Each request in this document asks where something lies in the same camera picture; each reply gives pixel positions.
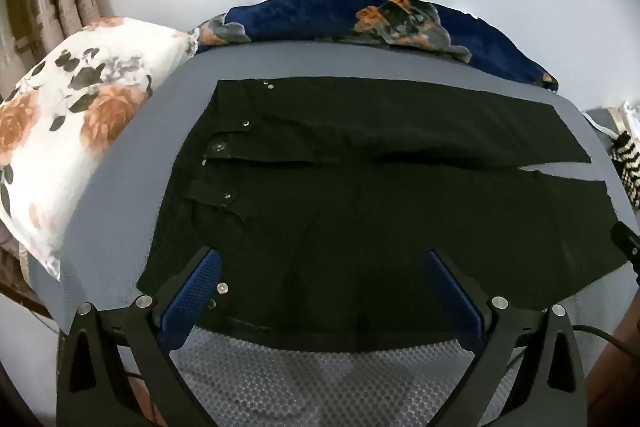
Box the black pants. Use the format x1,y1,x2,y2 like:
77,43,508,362
136,77,632,353

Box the white floral pillow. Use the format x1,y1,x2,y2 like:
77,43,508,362
0,16,201,283

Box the grey mesh mattress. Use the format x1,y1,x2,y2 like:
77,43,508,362
27,42,640,427

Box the navy floral blanket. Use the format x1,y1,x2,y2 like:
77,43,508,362
192,0,560,94

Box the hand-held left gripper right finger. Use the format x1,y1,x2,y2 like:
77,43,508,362
424,249,588,427

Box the black white striped cloth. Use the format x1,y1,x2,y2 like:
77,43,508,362
609,131,640,210

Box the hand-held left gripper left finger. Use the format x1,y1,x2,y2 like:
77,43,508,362
56,247,223,427

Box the black cable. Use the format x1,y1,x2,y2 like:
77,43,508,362
570,325,640,357

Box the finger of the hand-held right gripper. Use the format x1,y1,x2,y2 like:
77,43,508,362
611,221,640,285

